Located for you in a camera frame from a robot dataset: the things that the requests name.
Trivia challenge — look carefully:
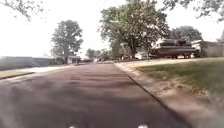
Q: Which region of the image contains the row of trees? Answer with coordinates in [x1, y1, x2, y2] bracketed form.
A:
[84, 48, 111, 62]

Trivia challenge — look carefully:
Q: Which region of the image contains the grey asphalt road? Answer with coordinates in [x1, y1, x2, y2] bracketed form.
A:
[0, 63, 194, 128]

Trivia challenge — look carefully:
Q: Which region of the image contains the broad green tree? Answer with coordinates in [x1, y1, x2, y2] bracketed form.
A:
[99, 0, 170, 60]

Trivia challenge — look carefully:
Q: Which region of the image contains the tall slim tree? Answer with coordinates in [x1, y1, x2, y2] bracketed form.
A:
[50, 19, 84, 64]

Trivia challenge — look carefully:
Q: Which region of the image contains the pale concrete kerb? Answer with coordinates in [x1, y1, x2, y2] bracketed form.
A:
[113, 61, 224, 128]

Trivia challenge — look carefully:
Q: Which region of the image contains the dark vehicle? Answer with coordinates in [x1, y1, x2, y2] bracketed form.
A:
[149, 37, 200, 60]

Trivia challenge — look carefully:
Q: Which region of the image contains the pale pavement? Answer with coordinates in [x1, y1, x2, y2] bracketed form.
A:
[19, 64, 73, 74]

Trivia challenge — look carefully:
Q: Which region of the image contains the grass lawn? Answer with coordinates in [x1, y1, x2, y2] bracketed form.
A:
[136, 59, 224, 101]

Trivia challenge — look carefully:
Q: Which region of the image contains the low dark building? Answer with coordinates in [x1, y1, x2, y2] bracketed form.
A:
[0, 55, 58, 72]

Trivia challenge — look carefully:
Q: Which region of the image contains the house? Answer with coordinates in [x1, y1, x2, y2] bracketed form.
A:
[191, 39, 224, 58]

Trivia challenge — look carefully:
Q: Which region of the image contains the grass strip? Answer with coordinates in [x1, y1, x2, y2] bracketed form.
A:
[0, 68, 36, 80]

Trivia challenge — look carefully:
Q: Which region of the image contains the overhanging tree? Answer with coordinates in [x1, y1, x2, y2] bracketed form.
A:
[159, 0, 224, 23]
[0, 0, 44, 21]

